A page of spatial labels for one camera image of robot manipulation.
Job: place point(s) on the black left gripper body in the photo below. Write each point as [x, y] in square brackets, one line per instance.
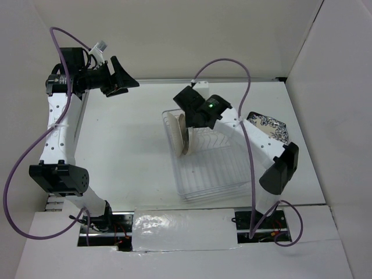
[100, 78]

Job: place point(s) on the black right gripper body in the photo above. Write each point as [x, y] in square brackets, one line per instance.
[190, 121]

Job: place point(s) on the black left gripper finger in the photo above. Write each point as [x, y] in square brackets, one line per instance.
[116, 92]
[121, 77]

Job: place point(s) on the orange rimmed petal pattern plate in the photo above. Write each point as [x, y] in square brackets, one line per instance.
[176, 134]

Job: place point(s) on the cream plate with blue centre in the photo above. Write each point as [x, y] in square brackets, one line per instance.
[188, 135]

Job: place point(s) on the blue and white patterned plate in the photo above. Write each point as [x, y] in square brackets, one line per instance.
[270, 126]

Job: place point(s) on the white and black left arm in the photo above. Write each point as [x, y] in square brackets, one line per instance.
[57, 173]

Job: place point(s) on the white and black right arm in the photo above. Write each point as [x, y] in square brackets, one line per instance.
[280, 160]

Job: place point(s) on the silver taped front panel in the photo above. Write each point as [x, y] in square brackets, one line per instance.
[184, 230]

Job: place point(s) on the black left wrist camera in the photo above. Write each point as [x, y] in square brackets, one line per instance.
[74, 58]

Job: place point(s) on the white wire dish rack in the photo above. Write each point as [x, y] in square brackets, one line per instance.
[215, 169]

